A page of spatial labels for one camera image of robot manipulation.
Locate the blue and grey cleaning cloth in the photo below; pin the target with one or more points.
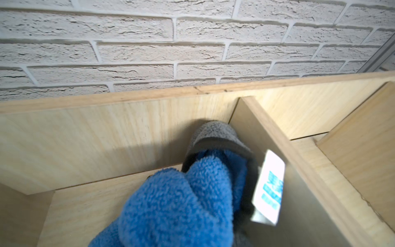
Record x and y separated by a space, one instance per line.
220 188

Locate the light wooden bookshelf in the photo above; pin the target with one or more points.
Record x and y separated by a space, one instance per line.
69 164

